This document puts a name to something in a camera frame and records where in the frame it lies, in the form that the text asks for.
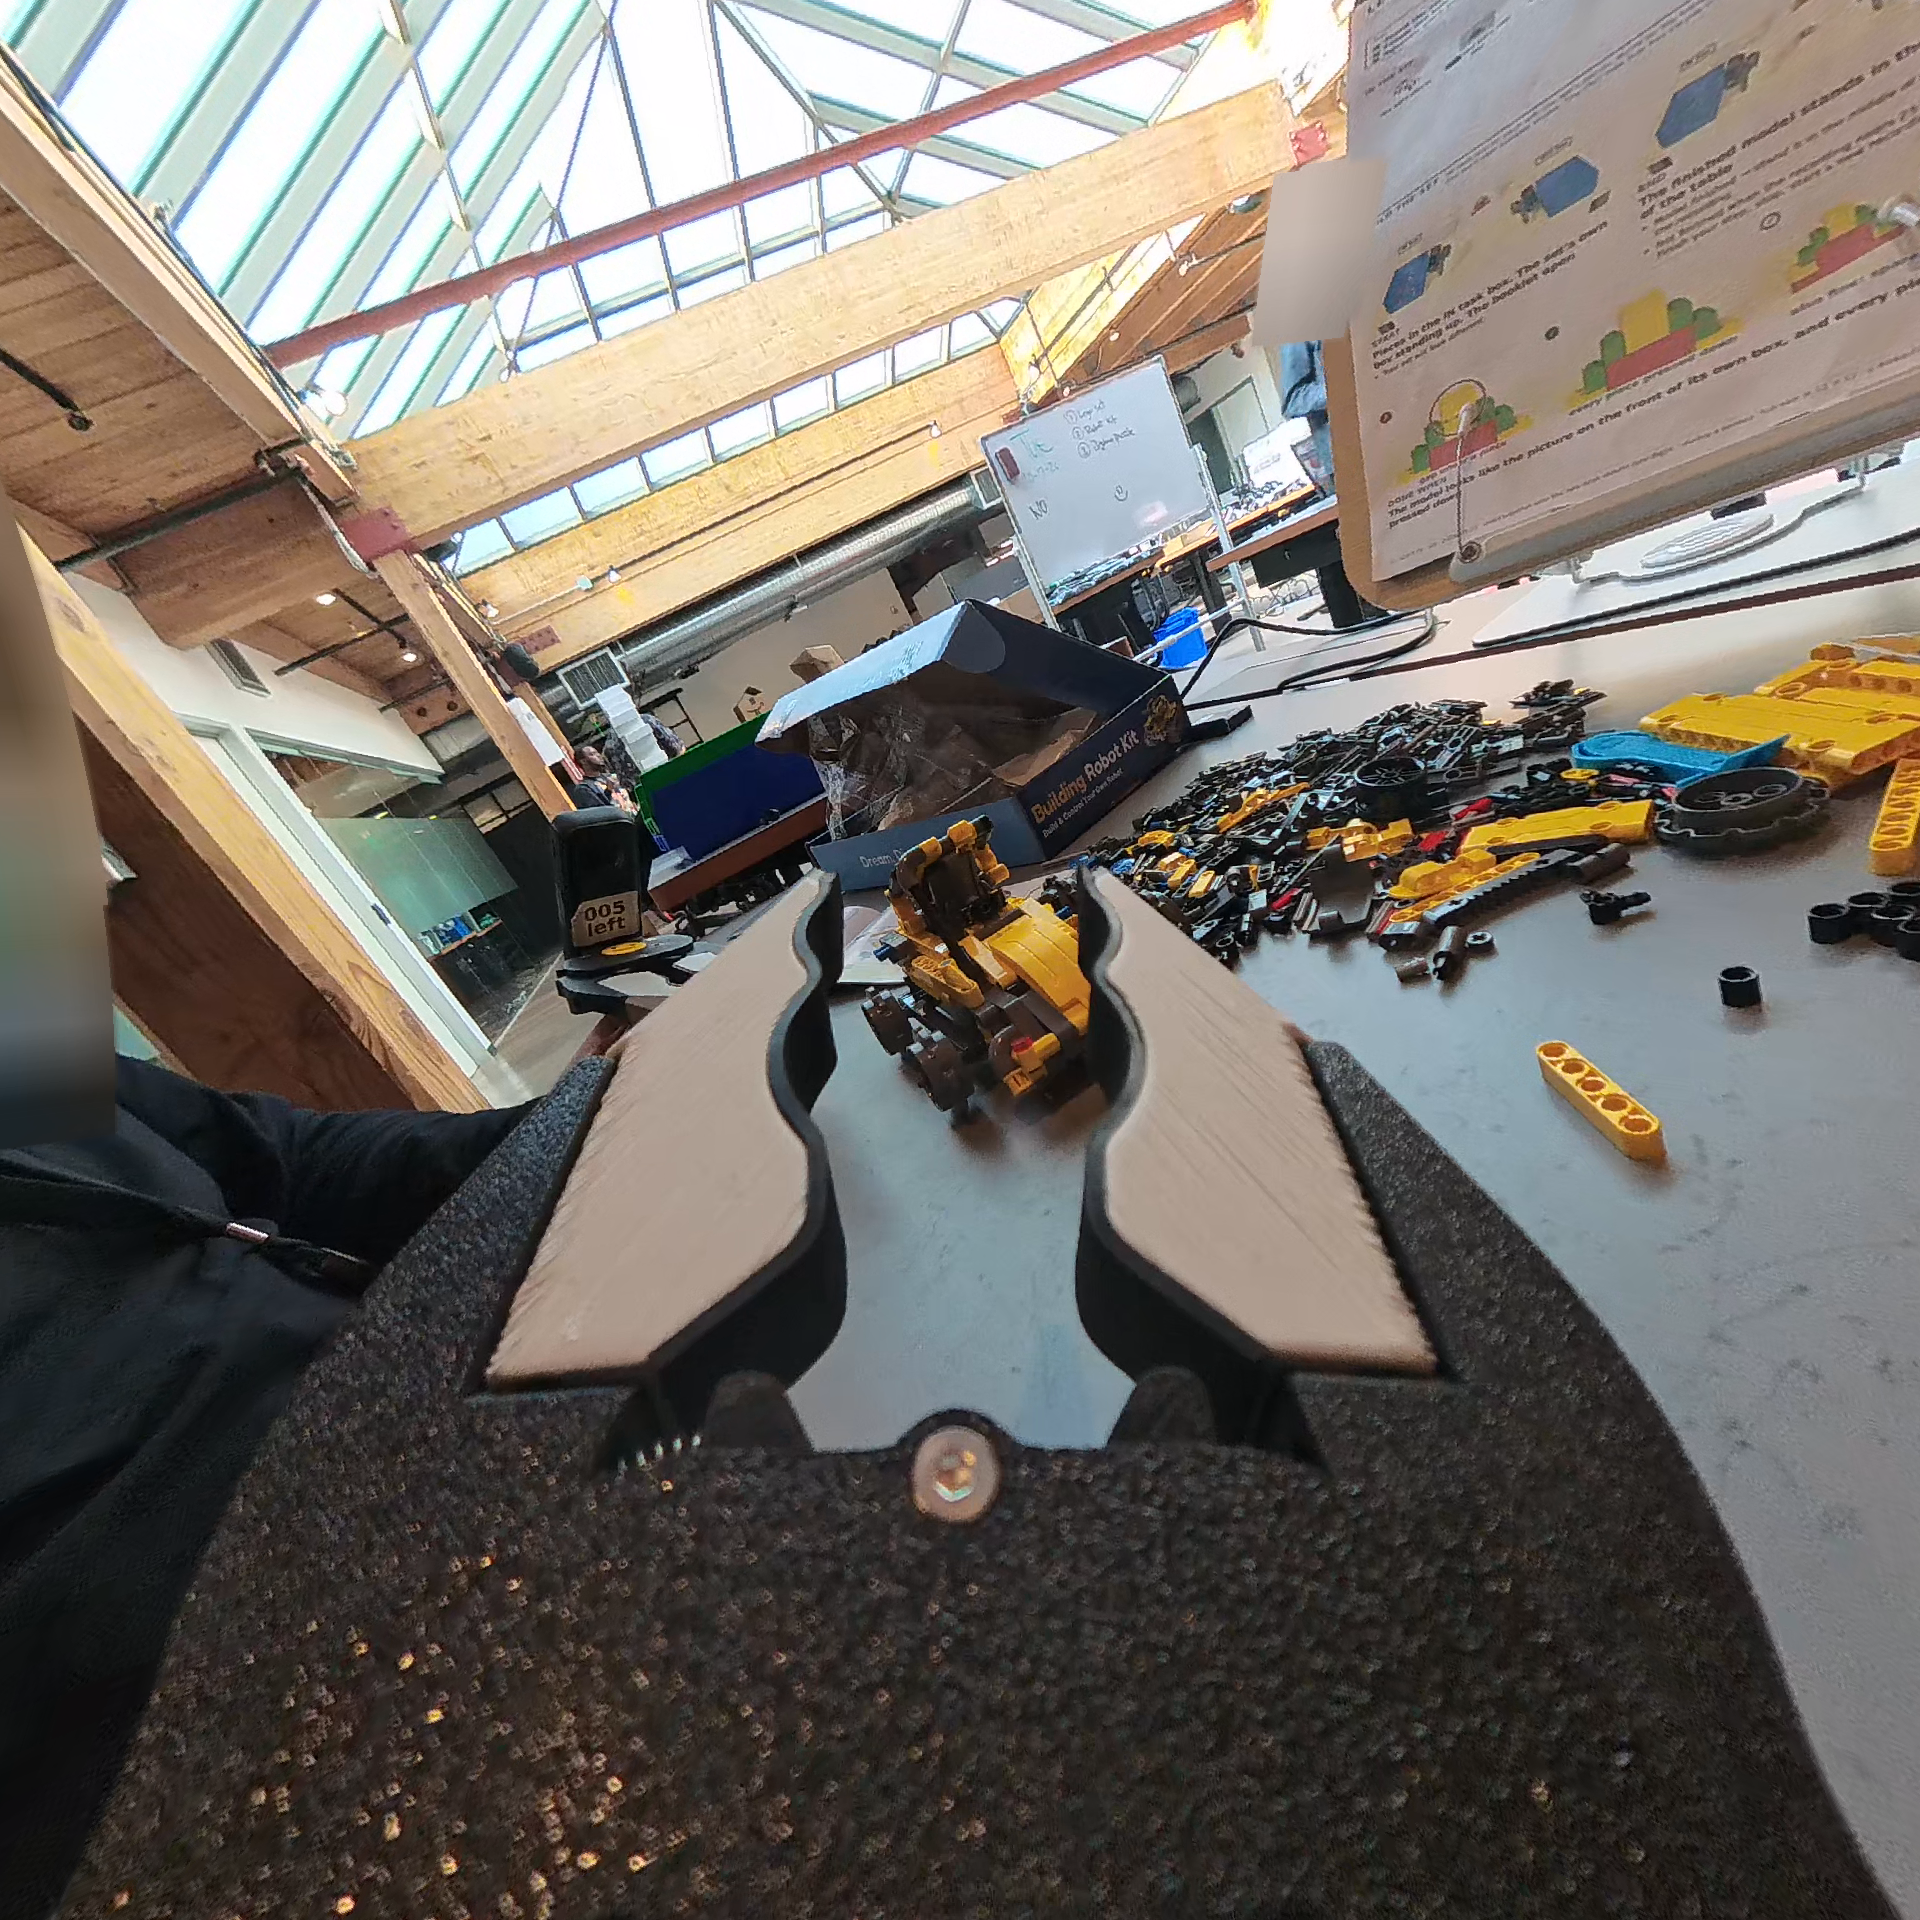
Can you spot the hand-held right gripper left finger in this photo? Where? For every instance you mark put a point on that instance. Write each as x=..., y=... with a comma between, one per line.
x=675, y=1202

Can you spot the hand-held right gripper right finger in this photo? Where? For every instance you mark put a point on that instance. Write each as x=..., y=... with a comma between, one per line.
x=1244, y=1202

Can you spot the yellow toy brick vehicle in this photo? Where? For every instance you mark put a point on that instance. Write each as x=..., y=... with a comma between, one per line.
x=1003, y=961

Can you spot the blue and green panel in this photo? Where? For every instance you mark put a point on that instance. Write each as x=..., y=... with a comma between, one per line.
x=720, y=796

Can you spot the yellow short five-hole beam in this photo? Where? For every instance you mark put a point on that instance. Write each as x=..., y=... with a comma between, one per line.
x=1602, y=1102

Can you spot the pile of dark brick pieces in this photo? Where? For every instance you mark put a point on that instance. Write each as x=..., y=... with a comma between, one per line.
x=1319, y=780

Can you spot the dark blue cardboard kit box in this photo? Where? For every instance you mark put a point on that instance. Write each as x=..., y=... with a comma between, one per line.
x=1079, y=796

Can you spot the black pin connector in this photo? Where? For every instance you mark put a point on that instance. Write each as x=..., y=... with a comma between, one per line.
x=1612, y=907

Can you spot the black power adapter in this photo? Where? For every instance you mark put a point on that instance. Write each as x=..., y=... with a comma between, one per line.
x=1218, y=721

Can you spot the small black bush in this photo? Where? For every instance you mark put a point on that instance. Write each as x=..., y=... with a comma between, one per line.
x=1739, y=988

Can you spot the person's black jacket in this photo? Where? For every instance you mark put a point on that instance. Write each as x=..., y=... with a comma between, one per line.
x=148, y=1350

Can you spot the blue brick separator tool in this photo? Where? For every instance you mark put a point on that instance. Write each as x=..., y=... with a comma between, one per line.
x=1665, y=755

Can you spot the whiteboard on stand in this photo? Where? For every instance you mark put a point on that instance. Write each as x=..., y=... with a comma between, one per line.
x=1103, y=466

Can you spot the dark grey sprocket wheel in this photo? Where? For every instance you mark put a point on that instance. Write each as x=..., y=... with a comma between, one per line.
x=1746, y=810

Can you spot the red ceiling pipe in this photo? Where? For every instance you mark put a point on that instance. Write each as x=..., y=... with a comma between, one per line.
x=751, y=188

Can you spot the black connector cluster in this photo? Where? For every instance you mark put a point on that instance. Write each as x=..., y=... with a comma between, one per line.
x=1875, y=918

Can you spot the stack of yellow long beams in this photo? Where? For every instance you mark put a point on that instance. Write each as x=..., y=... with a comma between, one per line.
x=1785, y=721

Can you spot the yellow thin single beam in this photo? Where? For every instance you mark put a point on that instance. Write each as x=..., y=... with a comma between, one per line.
x=1898, y=820

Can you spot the silver stand base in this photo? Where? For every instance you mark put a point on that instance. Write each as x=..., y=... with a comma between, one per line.
x=1711, y=580

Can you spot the printed instruction sheet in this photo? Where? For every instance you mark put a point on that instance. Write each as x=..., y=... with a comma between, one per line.
x=1621, y=225

